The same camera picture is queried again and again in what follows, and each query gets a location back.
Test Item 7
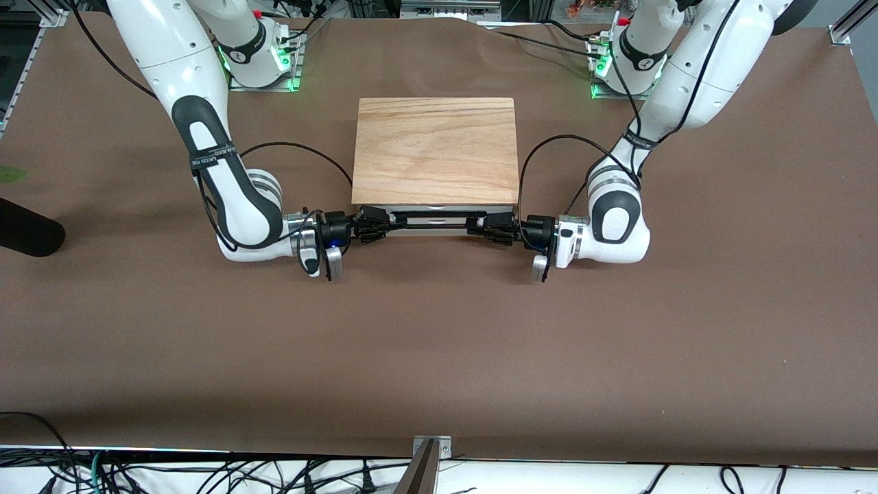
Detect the small metal bracket plate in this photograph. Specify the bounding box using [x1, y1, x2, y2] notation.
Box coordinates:
[412, 436, 453, 459]

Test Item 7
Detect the white-fronted wooden drawer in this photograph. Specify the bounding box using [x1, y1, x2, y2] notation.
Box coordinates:
[359, 204, 514, 222]

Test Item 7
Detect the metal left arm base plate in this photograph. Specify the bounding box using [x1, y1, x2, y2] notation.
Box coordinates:
[591, 77, 663, 102]

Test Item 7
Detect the black base power cable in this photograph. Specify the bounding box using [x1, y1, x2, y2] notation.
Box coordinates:
[493, 19, 606, 61]

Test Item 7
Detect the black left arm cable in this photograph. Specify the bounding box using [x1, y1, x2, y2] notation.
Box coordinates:
[518, 0, 743, 228]

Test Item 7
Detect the brown paper table cover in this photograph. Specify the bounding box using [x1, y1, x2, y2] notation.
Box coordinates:
[0, 10, 878, 469]

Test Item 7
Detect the grey metal mount bar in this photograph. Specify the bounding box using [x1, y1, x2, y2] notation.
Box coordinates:
[393, 439, 438, 494]

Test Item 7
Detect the aluminium frame rail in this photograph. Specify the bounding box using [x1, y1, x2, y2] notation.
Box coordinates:
[401, 0, 502, 22]

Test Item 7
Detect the black cylinder object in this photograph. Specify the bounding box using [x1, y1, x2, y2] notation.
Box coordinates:
[0, 198, 67, 258]

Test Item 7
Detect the black looped floor cable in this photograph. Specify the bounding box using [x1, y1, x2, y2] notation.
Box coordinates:
[0, 411, 73, 494]

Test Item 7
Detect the aluminium profile corner post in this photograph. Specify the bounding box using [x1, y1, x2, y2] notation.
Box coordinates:
[829, 0, 878, 46]

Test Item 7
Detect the wooden drawer cabinet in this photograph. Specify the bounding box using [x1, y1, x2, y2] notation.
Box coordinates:
[351, 97, 521, 227]

